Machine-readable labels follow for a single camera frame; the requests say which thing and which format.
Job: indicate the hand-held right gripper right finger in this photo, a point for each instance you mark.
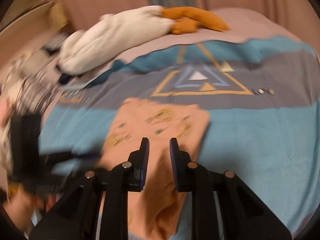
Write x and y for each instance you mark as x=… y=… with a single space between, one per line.
x=174 y=161

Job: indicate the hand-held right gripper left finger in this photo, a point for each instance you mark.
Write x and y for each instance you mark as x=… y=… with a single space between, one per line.
x=144 y=161

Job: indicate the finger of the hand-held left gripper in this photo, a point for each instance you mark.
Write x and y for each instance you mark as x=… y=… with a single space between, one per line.
x=75 y=156

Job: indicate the pink printed long-sleeve shirt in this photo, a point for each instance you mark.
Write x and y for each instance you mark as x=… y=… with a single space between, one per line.
x=162 y=120

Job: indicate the person's left hand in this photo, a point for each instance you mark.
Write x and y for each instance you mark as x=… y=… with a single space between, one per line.
x=20 y=207

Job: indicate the dark navy garment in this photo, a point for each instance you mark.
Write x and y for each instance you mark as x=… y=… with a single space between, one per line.
x=65 y=78

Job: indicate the blue grey striped bed cover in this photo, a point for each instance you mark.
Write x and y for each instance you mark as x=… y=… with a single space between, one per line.
x=250 y=142

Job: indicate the white plush goose toy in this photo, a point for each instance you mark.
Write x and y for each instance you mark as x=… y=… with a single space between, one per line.
x=120 y=35

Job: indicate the beige curved shelf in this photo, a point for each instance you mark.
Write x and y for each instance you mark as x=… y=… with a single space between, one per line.
x=27 y=7

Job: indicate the mauve bed sheet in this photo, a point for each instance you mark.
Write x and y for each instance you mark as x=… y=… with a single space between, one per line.
x=250 y=25

